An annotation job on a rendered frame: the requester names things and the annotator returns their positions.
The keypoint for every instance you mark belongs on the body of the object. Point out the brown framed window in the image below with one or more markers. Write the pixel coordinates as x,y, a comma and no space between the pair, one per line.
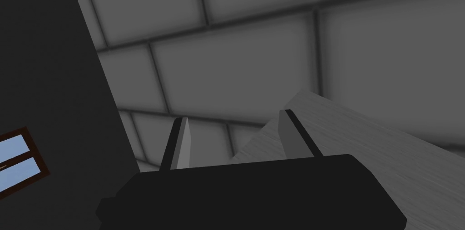
16,161

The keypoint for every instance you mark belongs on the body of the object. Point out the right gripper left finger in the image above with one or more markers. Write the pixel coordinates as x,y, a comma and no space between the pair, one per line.
177,146

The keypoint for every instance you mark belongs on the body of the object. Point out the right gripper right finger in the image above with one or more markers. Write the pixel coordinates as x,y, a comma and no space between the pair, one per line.
296,137

